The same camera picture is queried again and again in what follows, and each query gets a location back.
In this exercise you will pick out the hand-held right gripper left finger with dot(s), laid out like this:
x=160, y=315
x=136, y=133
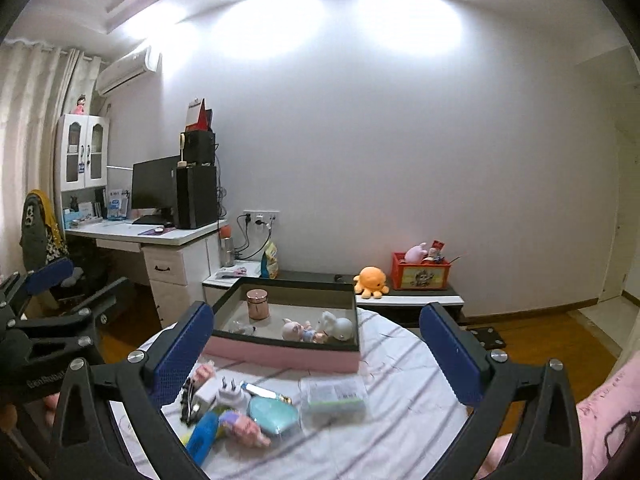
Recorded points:
x=180, y=355

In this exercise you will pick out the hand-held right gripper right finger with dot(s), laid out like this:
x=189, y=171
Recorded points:
x=450, y=355

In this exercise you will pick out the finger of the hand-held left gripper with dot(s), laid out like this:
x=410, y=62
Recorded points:
x=47, y=275
x=100, y=294

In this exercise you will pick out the white plug adapter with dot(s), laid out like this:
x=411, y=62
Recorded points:
x=232, y=396

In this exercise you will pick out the pink box with black rim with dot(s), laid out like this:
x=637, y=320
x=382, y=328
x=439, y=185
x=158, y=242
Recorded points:
x=280, y=357

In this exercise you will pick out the teal compact case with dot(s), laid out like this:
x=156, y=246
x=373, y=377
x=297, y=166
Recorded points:
x=274, y=415

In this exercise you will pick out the clear plastic box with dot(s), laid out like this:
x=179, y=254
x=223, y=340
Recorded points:
x=334, y=396

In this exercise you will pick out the black office chair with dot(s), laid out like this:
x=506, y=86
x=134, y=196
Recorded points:
x=97, y=270

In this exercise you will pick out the black floor scale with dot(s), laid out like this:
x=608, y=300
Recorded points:
x=486, y=337

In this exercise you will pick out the grey yellow jacket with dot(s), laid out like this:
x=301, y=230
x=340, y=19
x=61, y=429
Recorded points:
x=42, y=230

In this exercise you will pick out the white cube charger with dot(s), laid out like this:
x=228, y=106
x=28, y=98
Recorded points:
x=206, y=399

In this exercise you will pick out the low black white cabinet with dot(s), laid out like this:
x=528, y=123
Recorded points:
x=425, y=300

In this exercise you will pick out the white desk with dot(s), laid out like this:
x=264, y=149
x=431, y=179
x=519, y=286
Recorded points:
x=172, y=265

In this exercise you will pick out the red storage box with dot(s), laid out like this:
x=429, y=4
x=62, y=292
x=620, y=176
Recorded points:
x=422, y=276

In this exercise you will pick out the white bedside table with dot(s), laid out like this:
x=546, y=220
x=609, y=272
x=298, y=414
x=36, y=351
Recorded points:
x=225, y=280

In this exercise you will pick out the blue gold tube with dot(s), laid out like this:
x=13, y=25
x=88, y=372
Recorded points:
x=262, y=391

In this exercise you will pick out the blue white box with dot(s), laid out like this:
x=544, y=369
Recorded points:
x=117, y=204

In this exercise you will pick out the rose gold jar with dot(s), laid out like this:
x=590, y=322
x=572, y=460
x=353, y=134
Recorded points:
x=258, y=305

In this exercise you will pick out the red snack packet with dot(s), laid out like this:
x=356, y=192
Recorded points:
x=437, y=250

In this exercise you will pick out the pink plush toy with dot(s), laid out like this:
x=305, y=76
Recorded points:
x=415, y=254

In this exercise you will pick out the orange octopus plush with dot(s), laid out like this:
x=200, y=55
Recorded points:
x=371, y=280

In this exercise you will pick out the steel kettle with orange lid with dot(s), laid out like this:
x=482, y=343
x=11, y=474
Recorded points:
x=227, y=250

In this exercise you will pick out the pink pig figurine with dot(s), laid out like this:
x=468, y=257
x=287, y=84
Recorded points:
x=295, y=331

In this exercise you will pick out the black monitor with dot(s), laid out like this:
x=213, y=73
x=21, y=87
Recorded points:
x=154, y=185

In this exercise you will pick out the white glass door cabinet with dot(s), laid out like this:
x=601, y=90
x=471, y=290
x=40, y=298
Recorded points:
x=82, y=152

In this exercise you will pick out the yellow snack bag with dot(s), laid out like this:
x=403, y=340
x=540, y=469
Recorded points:
x=271, y=262

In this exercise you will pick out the black computer tower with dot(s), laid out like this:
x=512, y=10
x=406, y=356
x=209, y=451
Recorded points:
x=197, y=197

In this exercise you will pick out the beige curtain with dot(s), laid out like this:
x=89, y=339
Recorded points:
x=25, y=125

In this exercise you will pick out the pink printed blanket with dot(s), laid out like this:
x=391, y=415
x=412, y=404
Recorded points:
x=610, y=420

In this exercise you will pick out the pink doll figure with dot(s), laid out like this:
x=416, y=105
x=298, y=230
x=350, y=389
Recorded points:
x=80, y=105

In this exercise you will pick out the black speaker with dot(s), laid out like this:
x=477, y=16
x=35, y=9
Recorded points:
x=199, y=147

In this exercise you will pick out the red desk calendar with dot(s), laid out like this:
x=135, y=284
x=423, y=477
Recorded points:
x=197, y=116

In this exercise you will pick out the white air conditioner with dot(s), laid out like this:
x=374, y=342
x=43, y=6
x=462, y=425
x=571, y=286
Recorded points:
x=125, y=72

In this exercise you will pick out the white door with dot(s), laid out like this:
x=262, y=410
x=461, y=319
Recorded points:
x=627, y=230

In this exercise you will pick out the white wall outlet strip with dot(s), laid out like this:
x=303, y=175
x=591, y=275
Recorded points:
x=261, y=218

